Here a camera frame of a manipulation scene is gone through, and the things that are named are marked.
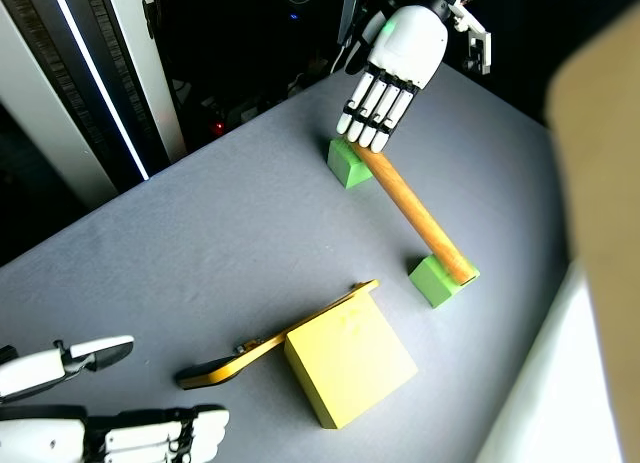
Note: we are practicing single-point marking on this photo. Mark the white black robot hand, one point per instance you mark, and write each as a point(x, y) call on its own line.
point(40, 438)
point(410, 38)

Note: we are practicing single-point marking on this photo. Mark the wooden rod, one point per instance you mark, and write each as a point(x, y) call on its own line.
point(415, 213)

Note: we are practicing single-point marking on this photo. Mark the green support block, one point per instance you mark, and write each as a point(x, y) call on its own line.
point(432, 283)
point(342, 160)

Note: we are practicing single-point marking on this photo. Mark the brown cardboard sheet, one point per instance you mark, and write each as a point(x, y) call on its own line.
point(600, 158)

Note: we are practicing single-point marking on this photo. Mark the grey table cloth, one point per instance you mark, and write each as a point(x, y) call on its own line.
point(200, 243)

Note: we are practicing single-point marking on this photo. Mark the white LED light strip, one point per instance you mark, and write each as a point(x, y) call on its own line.
point(100, 78)

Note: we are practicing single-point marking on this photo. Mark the yellow cube block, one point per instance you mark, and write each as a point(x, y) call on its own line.
point(350, 363)

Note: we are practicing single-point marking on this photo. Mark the white backdrop board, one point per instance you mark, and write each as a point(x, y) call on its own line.
point(540, 383)

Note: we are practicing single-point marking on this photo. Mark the white frame post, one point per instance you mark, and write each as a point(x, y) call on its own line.
point(150, 83)
point(50, 133)

